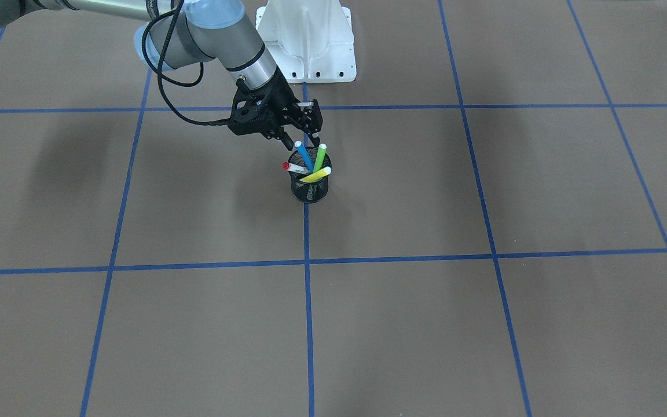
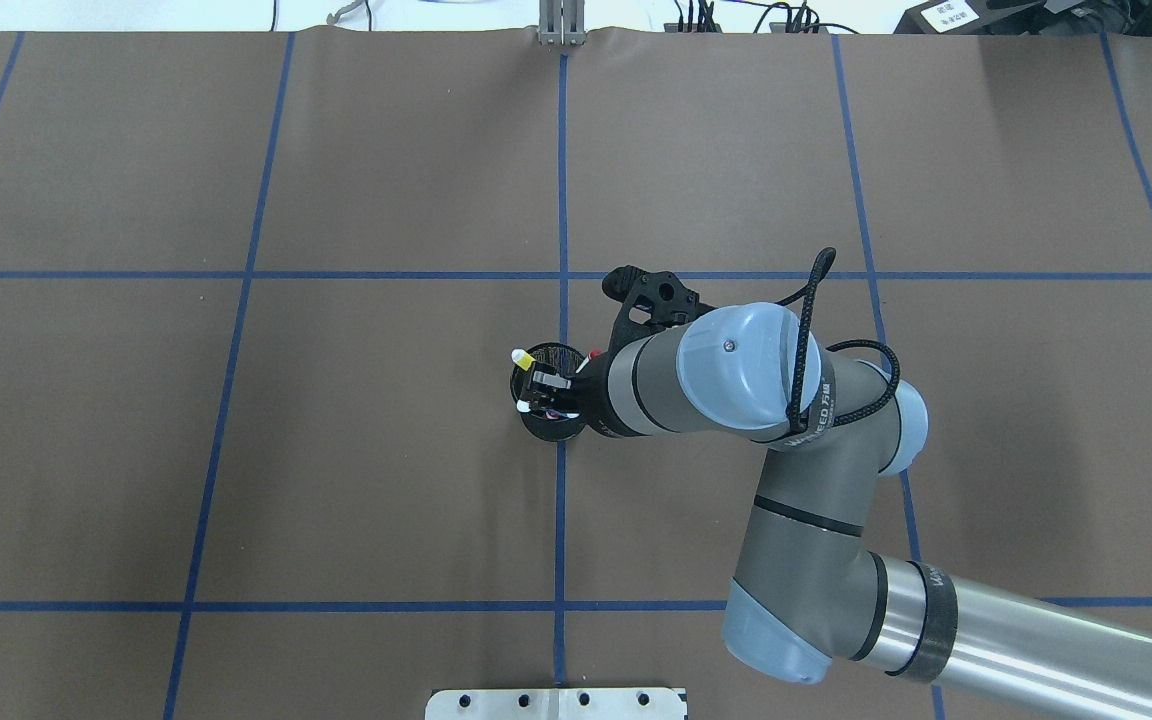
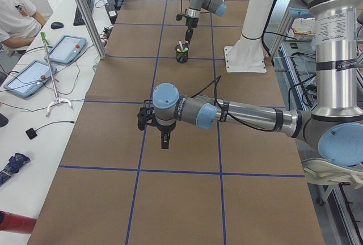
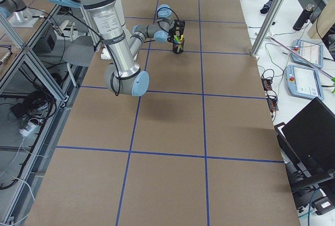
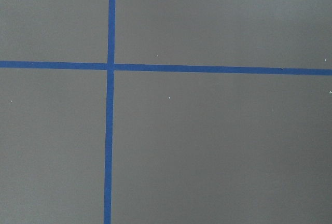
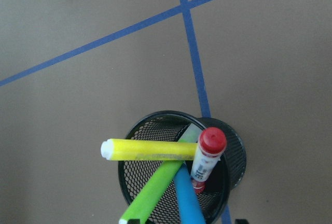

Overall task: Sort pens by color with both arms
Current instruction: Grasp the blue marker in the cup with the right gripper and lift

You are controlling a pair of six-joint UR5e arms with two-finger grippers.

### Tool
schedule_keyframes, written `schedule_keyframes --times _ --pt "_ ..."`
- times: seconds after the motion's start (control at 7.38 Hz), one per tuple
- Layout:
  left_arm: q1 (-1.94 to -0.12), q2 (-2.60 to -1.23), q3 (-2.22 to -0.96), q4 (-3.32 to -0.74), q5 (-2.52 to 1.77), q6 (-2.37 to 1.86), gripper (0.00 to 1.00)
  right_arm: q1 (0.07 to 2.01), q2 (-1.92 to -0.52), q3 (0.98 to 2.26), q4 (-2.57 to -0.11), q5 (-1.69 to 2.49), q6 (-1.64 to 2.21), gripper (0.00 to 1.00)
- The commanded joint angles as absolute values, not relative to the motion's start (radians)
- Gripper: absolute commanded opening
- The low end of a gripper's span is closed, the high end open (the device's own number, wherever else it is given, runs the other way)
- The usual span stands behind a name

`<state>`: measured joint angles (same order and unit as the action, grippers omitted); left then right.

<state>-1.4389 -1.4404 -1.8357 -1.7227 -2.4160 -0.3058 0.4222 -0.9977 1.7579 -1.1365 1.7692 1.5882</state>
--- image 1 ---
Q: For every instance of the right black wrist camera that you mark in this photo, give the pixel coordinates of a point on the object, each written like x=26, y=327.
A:
x=250, y=115

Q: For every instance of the green highlighter pen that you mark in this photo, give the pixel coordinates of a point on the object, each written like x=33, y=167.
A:
x=320, y=157

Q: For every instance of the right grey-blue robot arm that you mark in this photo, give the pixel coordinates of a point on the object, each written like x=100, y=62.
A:
x=178, y=38

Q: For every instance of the black mesh pen cup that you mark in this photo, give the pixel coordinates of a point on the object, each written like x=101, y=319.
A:
x=305, y=192

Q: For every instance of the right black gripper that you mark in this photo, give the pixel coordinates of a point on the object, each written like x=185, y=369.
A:
x=280, y=97

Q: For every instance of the blue marker pen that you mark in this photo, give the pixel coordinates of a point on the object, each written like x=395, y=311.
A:
x=303, y=153

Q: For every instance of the red capped white marker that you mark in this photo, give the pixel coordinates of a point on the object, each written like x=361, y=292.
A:
x=296, y=168

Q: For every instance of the white pedestal column base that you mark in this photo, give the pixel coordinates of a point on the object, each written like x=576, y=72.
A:
x=311, y=41

